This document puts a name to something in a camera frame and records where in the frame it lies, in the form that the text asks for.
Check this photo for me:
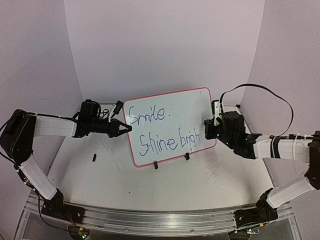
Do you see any right black whiteboard stand clip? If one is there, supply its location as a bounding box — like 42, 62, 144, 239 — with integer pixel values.
184, 152, 190, 161

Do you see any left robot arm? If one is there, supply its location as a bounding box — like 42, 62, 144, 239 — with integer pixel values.
0, 99, 132, 219

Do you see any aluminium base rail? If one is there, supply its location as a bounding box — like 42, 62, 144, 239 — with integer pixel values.
25, 193, 299, 237

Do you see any black whiteboard stand clip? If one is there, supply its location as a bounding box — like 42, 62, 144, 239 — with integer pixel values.
184, 152, 190, 161
153, 161, 159, 170

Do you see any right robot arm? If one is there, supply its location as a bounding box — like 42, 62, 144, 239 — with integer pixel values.
204, 111, 320, 209

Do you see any black right camera cable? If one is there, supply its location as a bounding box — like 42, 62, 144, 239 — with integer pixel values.
219, 83, 294, 138

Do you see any black marker cap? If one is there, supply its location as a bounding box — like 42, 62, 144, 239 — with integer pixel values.
92, 153, 97, 162

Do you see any pink framed whiteboard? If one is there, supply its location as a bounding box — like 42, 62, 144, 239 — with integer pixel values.
123, 87, 217, 167

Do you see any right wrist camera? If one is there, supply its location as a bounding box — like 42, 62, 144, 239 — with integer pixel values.
211, 99, 224, 127

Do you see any left black whiteboard stand clip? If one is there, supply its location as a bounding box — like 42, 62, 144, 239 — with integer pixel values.
153, 161, 159, 170

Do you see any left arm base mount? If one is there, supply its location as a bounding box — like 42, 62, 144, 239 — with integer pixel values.
40, 188, 85, 224

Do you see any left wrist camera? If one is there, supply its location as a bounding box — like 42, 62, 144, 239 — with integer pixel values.
108, 100, 124, 122

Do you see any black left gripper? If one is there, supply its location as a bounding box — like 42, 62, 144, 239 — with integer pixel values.
89, 116, 133, 138

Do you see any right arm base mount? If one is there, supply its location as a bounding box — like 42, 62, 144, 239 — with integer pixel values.
233, 188, 278, 229

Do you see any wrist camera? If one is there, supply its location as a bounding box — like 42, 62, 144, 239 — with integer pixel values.
108, 100, 124, 122
211, 99, 224, 127

